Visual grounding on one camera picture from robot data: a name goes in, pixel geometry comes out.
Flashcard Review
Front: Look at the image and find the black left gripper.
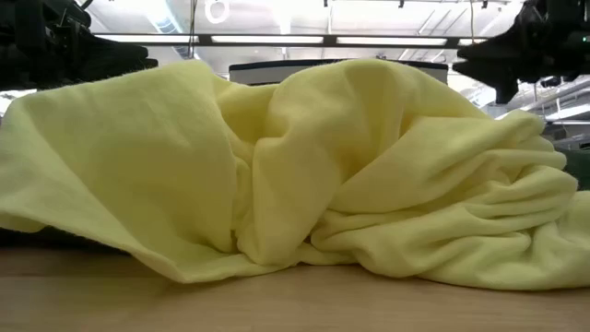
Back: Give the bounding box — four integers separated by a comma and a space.
0, 0, 159, 92

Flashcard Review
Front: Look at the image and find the pale yellow garment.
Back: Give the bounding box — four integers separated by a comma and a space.
0, 57, 590, 291

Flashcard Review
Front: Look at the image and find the navy white striped fabric basket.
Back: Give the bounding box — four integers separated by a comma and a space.
228, 57, 450, 88

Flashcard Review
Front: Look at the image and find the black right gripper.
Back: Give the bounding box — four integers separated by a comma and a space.
452, 0, 590, 105

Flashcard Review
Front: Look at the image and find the hanging black cable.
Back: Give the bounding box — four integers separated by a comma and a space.
187, 0, 199, 60

